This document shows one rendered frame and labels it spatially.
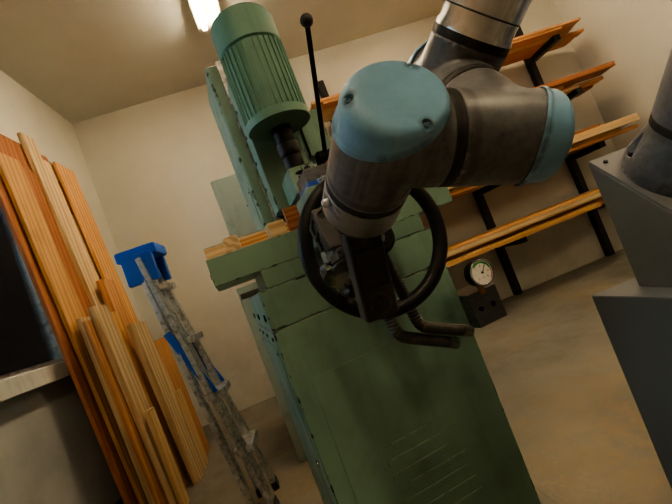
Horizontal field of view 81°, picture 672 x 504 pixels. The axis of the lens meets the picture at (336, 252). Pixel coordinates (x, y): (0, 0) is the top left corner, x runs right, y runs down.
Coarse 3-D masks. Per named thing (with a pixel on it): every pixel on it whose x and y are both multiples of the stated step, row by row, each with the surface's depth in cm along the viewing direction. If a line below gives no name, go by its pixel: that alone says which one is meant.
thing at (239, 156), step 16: (208, 80) 124; (208, 96) 137; (224, 96) 123; (224, 112) 122; (224, 128) 127; (224, 144) 142; (240, 144) 122; (304, 144) 127; (240, 160) 121; (240, 176) 131; (256, 176) 122; (256, 192) 121; (256, 208) 122; (256, 224) 134
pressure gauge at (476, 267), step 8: (472, 264) 90; (480, 264) 90; (488, 264) 91; (464, 272) 92; (472, 272) 89; (480, 272) 90; (488, 272) 90; (472, 280) 89; (480, 280) 90; (488, 280) 90; (480, 288) 92
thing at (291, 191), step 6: (294, 168) 101; (300, 168) 101; (288, 174) 102; (294, 174) 101; (300, 174) 101; (288, 180) 104; (294, 180) 101; (282, 186) 113; (288, 186) 106; (294, 186) 101; (288, 192) 109; (294, 192) 102; (288, 198) 111; (294, 198) 105; (294, 204) 112
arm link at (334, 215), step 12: (324, 192) 43; (324, 204) 42; (336, 216) 42; (348, 216) 41; (396, 216) 43; (336, 228) 44; (348, 228) 43; (360, 228) 42; (372, 228) 42; (384, 228) 43
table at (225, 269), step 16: (432, 192) 97; (448, 192) 98; (416, 208) 95; (272, 240) 86; (288, 240) 86; (224, 256) 83; (240, 256) 83; (256, 256) 84; (272, 256) 85; (288, 256) 86; (224, 272) 82; (240, 272) 83; (256, 272) 84; (224, 288) 96
